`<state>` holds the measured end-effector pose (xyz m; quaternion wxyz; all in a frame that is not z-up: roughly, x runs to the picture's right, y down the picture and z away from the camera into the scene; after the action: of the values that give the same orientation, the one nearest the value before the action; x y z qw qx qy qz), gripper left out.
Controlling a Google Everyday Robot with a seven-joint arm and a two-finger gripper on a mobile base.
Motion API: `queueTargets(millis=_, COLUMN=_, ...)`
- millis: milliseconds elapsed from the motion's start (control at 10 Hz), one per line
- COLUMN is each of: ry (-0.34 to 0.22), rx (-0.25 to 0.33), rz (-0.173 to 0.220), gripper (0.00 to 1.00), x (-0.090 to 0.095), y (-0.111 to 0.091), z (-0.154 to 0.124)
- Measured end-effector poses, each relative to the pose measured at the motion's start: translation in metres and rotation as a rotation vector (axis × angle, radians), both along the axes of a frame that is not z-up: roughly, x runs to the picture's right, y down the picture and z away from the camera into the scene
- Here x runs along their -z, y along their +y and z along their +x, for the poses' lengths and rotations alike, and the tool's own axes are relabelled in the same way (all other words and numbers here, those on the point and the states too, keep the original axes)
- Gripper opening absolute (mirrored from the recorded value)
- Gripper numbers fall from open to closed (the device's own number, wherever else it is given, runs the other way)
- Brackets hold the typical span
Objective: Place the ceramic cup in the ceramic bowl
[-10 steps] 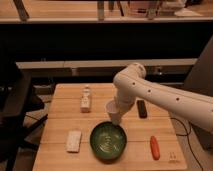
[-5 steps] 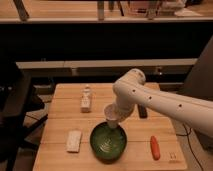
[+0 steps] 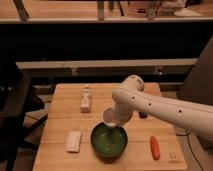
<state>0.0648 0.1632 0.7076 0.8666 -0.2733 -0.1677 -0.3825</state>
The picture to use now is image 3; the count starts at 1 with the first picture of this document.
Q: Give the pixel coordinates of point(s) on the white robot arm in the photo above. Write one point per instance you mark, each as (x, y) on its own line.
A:
(129, 97)

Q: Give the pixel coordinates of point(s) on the green ceramic bowl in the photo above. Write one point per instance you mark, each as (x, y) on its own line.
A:
(108, 142)

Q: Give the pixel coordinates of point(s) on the white bottle lying flat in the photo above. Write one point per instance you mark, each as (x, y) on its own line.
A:
(85, 105)

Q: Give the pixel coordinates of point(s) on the black remote control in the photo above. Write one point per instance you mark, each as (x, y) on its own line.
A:
(142, 115)

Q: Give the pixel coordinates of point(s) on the white sponge block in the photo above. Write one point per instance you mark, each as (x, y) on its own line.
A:
(73, 141)

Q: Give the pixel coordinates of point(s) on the orange carrot toy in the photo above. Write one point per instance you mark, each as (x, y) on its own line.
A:
(154, 146)

